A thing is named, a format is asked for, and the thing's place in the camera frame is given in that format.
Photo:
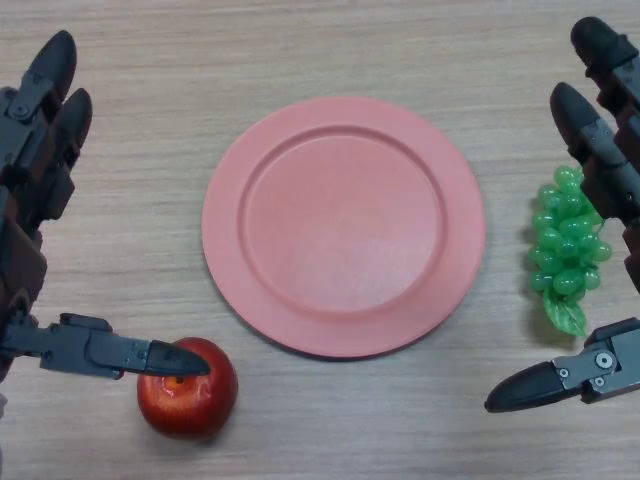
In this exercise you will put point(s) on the red apple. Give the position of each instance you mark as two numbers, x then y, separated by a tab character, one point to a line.
187	400

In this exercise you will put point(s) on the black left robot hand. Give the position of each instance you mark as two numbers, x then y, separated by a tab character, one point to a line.
30	165

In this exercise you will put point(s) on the pink round plate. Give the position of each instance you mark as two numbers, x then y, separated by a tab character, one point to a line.
344	227

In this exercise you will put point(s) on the green grape bunch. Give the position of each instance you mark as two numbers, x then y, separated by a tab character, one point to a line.
565	250

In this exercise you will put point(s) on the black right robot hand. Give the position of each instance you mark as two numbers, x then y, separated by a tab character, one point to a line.
607	165

